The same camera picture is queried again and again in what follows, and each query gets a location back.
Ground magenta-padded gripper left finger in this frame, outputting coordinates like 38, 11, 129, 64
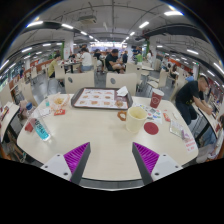
40, 142, 92, 185

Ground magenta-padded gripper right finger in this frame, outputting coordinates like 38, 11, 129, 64
131, 142, 184, 186

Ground clear blue-capped water bottle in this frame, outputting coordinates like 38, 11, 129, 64
25, 102, 52, 142

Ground white red-lettered table sticker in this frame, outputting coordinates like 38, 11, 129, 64
183, 138, 198, 153

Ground clear plastic packet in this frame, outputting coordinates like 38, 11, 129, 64
169, 119, 186, 139

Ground flat round red coaster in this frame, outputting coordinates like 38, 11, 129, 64
143, 121, 160, 136

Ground flat red box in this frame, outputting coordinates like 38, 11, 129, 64
24, 121, 34, 133

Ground red snack packet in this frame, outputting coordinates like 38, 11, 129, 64
162, 112, 172, 123

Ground small red sauce packet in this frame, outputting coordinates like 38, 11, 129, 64
53, 109, 67, 117

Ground colourful printed sticker sheet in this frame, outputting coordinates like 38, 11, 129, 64
133, 102, 164, 125

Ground white printed paper card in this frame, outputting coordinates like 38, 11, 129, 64
38, 107, 53, 118

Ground clear plastic food bag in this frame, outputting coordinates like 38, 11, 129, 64
46, 93, 72, 113

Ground beige neighbouring table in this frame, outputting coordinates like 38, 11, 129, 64
191, 99, 224, 141
0, 101, 21, 143

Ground red paper cup white lid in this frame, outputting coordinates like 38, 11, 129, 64
149, 88, 165, 109

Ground pink bag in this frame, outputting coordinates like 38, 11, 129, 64
19, 99, 30, 118

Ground person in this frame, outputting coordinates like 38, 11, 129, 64
175, 75, 214, 126
105, 48, 126, 74
47, 53, 64, 79
78, 47, 95, 73

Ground brown food tray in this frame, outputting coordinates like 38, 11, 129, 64
70, 87, 134, 111

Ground white paper napkin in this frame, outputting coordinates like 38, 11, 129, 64
116, 85, 129, 98

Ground group of beige chairs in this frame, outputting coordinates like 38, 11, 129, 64
126, 61, 171, 98

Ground beige chair with round hole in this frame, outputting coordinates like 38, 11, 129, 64
105, 72, 138, 97
64, 71, 96, 94

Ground ceiling air conditioning unit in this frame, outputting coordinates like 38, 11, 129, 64
78, 14, 98, 26

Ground group of ceiling lights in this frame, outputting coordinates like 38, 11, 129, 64
0, 9, 224, 78

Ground cream mug with brown handle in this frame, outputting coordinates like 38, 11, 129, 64
117, 106, 149, 134

